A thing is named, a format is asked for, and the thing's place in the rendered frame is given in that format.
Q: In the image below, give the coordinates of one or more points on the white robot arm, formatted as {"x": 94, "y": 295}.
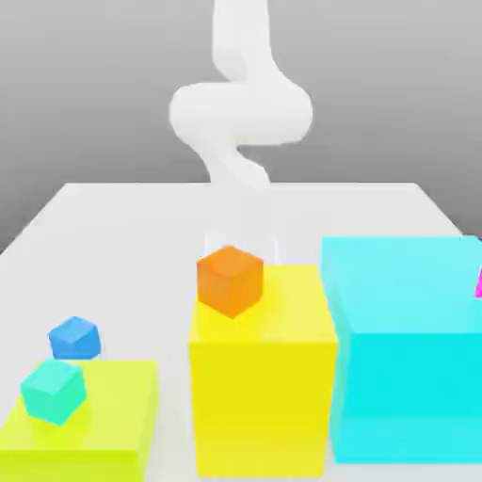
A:
{"x": 241, "y": 109}

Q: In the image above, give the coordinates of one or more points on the small orange cube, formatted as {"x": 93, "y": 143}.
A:
{"x": 229, "y": 280}

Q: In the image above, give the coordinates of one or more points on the small blue cube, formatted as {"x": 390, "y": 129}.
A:
{"x": 74, "y": 339}

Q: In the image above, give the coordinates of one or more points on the small teal cube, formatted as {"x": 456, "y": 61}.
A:
{"x": 52, "y": 391}

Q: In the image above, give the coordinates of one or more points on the small magenta cube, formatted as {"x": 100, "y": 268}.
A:
{"x": 479, "y": 285}

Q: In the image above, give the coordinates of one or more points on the large yellow box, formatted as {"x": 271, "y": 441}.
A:
{"x": 263, "y": 395}

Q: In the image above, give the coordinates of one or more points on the large cyan box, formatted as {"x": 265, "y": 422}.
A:
{"x": 410, "y": 357}

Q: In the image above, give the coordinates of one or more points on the large lime box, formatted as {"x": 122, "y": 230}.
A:
{"x": 86, "y": 433}

